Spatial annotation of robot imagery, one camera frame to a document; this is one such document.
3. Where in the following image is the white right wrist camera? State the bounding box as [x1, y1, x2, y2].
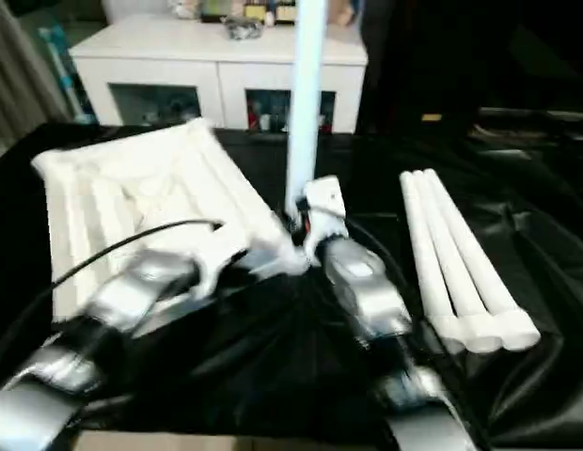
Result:
[301, 175, 349, 257]

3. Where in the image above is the white plastic table top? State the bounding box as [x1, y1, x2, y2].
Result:
[30, 117, 292, 325]

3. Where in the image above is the black tall cabinet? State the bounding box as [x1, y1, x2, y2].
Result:
[356, 0, 485, 137]

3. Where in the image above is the black white crumpled bundle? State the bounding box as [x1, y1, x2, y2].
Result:
[224, 13, 265, 41]

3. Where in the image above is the white glass-door cabinet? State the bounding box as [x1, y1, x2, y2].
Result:
[68, 21, 370, 135]

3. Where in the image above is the black long bar device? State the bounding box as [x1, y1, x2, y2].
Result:
[479, 105, 583, 121]

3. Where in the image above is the white plastic table leg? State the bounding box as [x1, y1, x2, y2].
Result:
[272, 0, 331, 276]
[398, 171, 466, 353]
[421, 168, 542, 352]
[410, 169, 504, 353]

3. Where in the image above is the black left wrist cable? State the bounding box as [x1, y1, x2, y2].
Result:
[51, 218, 227, 288]

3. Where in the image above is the tan plush toy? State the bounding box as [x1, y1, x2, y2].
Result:
[331, 0, 358, 27]

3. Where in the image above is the teal white pole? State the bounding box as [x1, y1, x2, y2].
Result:
[37, 26, 99, 125]

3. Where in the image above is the black plastic mat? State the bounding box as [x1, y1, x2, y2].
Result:
[0, 122, 583, 451]

